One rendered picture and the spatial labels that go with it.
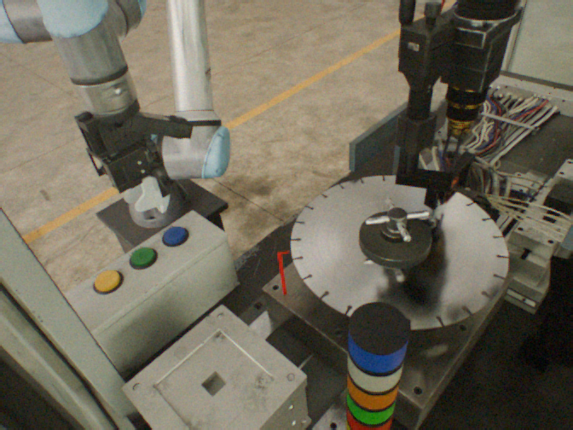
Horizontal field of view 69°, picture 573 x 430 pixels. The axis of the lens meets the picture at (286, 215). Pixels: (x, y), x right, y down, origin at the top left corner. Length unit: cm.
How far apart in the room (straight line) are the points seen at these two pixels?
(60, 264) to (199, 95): 152
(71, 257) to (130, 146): 168
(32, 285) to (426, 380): 52
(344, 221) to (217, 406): 34
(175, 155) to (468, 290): 64
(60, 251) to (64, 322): 182
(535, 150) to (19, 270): 121
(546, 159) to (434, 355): 76
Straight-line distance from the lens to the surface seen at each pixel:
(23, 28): 74
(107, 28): 60
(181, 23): 99
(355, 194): 76
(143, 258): 78
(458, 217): 74
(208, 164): 94
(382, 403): 39
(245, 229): 210
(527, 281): 88
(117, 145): 66
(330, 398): 75
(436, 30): 57
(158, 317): 80
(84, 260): 226
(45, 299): 54
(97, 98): 62
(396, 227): 65
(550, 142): 139
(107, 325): 74
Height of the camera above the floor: 144
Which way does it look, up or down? 42 degrees down
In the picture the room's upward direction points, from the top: 6 degrees counter-clockwise
